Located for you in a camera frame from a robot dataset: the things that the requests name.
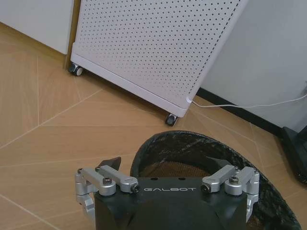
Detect mesh trash bin black bag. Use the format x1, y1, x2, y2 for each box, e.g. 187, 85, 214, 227
130, 130, 302, 230

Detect white perforated wheeled cabinet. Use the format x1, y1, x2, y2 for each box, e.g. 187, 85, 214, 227
71, 0, 250, 119

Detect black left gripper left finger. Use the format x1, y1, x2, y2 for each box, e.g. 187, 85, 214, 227
74, 156, 140, 222

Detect black caster wheel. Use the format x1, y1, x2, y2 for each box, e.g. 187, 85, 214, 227
165, 114, 178, 127
68, 64, 83, 76

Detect wooden furniture leg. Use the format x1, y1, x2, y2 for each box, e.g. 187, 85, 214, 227
62, 0, 82, 71

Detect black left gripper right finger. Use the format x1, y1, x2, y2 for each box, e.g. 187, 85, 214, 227
201, 161, 260, 222

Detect white power cable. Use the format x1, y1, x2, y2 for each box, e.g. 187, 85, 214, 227
187, 92, 307, 108

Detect black stand base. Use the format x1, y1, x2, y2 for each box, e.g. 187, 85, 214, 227
281, 123, 307, 185

